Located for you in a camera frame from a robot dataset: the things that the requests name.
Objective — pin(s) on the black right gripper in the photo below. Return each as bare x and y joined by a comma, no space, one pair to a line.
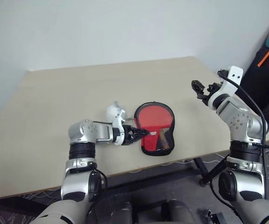
211,91

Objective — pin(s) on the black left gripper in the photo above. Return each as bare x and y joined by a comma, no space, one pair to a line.
128,137

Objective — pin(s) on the silver zipper pull tab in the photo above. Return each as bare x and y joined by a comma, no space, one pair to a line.
152,133

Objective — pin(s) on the black red paddle case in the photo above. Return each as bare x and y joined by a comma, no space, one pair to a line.
169,142

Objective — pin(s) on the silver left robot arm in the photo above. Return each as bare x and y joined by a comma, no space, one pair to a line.
83,131

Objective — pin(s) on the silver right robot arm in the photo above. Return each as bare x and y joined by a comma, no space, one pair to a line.
239,119

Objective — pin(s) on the red table tennis paddle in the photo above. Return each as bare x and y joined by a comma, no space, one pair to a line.
153,117

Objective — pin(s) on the black fabric bag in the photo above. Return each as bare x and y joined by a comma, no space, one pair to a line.
263,93

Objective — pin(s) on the black metal table leg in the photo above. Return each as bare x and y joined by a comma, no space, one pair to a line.
203,170

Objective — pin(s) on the dark rounded shape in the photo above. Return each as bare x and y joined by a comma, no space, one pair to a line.
180,212
121,213

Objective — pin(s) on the black small device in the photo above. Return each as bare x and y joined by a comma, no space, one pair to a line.
215,217

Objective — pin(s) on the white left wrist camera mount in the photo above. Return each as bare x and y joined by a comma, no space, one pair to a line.
112,112

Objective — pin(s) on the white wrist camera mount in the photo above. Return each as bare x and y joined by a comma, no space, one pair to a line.
112,112
234,75

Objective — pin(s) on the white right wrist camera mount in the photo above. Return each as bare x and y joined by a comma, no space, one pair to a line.
234,75

